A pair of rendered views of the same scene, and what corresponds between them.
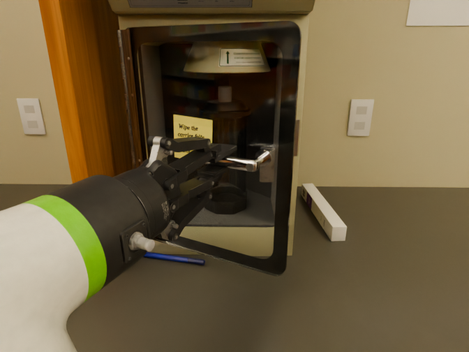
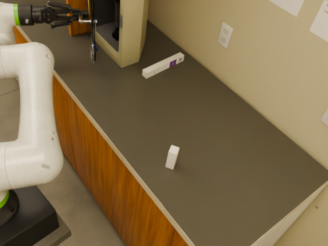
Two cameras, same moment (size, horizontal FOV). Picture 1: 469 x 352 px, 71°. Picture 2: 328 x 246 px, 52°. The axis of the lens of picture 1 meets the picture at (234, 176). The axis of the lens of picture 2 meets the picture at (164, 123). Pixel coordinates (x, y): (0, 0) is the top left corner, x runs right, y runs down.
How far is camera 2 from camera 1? 144 cm
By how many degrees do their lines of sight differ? 44
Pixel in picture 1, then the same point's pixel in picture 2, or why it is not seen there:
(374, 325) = (99, 92)
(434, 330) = (107, 104)
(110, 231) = (21, 15)
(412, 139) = (247, 66)
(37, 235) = (8, 10)
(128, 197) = (29, 11)
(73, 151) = not seen: outside the picture
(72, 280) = (11, 19)
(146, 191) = (36, 12)
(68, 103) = not seen: outside the picture
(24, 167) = not seen: outside the picture
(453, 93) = (273, 52)
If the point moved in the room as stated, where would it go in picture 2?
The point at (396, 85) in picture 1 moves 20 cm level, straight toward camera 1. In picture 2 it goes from (246, 28) to (205, 28)
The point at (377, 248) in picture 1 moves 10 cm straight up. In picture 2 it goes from (148, 88) to (150, 72)
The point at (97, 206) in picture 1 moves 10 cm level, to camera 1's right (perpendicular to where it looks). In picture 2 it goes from (21, 10) to (31, 21)
